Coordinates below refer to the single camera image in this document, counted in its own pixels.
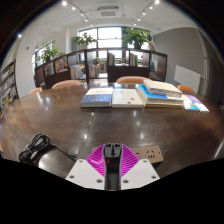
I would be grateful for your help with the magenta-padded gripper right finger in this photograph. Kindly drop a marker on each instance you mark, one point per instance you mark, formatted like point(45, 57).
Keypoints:
point(143, 172)

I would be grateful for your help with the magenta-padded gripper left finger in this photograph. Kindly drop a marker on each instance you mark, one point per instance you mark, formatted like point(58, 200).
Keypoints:
point(80, 172)

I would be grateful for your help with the black charger with red button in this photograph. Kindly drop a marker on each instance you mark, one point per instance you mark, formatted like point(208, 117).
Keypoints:
point(112, 160)

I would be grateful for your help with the black power strip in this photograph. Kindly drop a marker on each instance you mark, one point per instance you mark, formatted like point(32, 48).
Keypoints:
point(151, 154)

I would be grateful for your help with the cream thick book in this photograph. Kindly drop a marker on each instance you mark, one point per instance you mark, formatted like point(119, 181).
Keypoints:
point(163, 104)

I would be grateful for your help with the blue-covered book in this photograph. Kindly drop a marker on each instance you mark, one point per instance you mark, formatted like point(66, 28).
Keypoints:
point(96, 99)

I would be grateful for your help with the large blue-edged book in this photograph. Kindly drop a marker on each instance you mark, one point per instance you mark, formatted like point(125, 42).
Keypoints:
point(150, 96)

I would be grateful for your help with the white-covered book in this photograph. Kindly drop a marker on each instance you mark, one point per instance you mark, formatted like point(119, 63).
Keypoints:
point(126, 97)

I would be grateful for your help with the white book with colourful print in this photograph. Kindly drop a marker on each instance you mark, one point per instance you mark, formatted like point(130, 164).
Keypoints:
point(190, 106)

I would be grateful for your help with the grey-white book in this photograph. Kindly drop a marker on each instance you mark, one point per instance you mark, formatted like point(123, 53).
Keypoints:
point(161, 87)

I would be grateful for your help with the purple and white book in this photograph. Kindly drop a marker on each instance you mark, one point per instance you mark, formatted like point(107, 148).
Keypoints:
point(199, 104)

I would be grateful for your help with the orange chairs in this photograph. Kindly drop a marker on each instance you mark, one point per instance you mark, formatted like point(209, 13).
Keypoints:
point(66, 84)

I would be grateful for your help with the dark curved shelf unit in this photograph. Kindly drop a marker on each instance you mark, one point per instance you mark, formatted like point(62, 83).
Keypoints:
point(126, 71)

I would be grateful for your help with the person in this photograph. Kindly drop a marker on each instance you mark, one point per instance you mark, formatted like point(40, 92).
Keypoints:
point(152, 68)

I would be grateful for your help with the small potted green plant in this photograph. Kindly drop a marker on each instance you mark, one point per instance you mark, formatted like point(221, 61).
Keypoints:
point(49, 52)

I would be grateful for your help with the medium potted green plant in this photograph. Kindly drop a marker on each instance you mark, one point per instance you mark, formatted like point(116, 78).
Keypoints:
point(85, 39)

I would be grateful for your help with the large potted green plant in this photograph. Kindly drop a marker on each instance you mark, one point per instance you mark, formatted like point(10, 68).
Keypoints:
point(136, 36)

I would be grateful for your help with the large window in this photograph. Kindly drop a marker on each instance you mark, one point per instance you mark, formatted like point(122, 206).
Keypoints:
point(110, 35)

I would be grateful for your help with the ceiling air conditioner unit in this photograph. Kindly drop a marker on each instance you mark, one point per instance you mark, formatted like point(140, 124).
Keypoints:
point(108, 11)

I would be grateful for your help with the ceiling lights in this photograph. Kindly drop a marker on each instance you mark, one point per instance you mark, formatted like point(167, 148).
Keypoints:
point(64, 2)

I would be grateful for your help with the white wall radiator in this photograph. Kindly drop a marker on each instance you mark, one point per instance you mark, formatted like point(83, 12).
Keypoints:
point(187, 77)

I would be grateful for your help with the wall bookshelf unit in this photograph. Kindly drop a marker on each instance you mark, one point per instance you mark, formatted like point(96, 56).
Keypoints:
point(7, 88)

